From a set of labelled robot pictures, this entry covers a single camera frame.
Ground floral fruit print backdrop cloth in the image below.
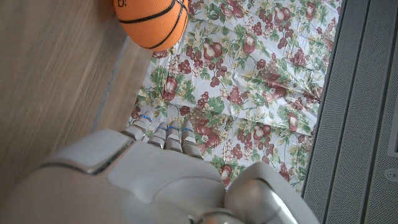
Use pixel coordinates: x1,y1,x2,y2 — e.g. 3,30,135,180
129,0,343,194

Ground small orange basketball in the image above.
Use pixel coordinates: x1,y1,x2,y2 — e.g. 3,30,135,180
113,0,190,52

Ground long grey tape strip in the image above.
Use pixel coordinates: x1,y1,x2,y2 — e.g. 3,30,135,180
91,37,130,131

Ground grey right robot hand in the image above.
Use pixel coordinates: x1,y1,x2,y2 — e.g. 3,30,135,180
0,111,321,224

